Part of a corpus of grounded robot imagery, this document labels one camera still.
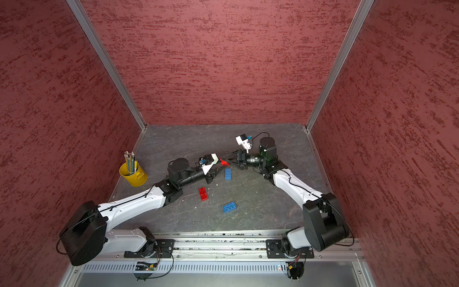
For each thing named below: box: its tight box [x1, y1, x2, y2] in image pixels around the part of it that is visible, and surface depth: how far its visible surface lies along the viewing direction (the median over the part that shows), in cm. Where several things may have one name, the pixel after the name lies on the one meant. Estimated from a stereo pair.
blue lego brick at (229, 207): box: [221, 200, 238, 214], surface depth 87 cm
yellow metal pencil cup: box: [119, 162, 149, 188], surface depth 90 cm
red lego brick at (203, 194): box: [198, 186, 209, 202], surface depth 91 cm
